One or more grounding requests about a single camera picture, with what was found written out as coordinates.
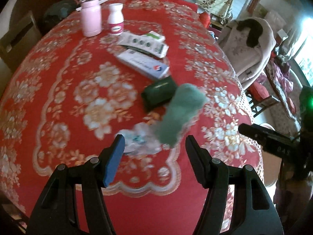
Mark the green fuzzy cloth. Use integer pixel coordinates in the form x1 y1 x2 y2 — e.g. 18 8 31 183
156 83 207 147

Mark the red floral tablecloth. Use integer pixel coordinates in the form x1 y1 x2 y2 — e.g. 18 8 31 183
1 0 264 234

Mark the small chair red cushion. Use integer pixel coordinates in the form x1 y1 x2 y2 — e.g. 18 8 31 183
246 82 280 118

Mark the white pink supplement bottle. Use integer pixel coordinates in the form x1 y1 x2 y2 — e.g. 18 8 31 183
107 3 124 36

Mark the wooden chair behind table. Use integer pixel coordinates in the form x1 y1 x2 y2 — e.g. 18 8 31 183
1 11 42 73

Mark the white green milk carton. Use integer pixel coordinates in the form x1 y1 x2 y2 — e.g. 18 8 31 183
117 32 169 58

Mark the dark green small pouch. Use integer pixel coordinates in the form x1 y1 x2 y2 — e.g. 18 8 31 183
141 76 177 111

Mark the pink thermos bottle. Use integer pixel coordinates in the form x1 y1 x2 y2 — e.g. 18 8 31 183
80 0 102 37

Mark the white tissue wrapper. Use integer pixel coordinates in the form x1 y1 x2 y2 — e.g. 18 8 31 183
117 123 162 155

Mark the white blue medicine box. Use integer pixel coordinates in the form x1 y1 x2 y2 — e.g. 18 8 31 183
116 49 169 81

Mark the green white tissue pack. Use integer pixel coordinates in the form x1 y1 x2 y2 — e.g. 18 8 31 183
144 31 165 42

